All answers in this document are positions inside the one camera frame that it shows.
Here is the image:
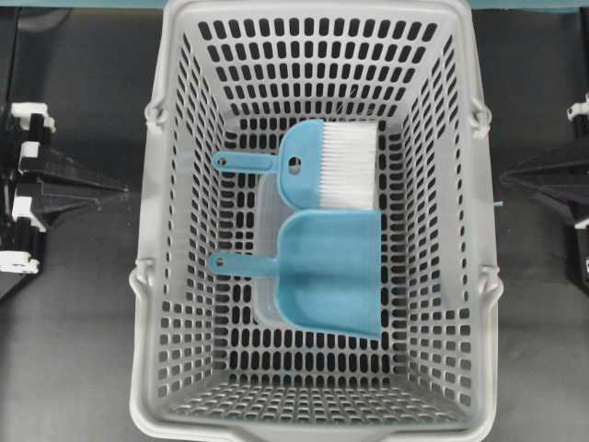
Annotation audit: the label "blue plastic dustpan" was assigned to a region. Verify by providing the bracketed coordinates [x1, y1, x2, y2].
[207, 209, 381, 339]

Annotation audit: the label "clear plastic container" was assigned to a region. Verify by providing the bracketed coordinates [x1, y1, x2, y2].
[253, 175, 293, 328]

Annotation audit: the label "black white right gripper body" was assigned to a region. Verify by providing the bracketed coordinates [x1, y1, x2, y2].
[567, 94, 588, 282]

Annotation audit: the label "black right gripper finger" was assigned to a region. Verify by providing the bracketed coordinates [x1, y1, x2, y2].
[501, 147, 588, 185]
[534, 176, 588, 227]

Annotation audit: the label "grey plastic shopping basket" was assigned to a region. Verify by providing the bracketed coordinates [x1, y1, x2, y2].
[130, 1, 503, 441]

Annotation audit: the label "blue brush white bristles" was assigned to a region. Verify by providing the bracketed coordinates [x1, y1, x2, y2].
[211, 120, 377, 211]

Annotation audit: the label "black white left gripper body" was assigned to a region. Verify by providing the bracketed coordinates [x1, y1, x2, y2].
[1, 102, 56, 275]

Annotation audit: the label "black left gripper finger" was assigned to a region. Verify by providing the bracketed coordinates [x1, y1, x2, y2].
[36, 147, 129, 192]
[37, 190, 124, 226]

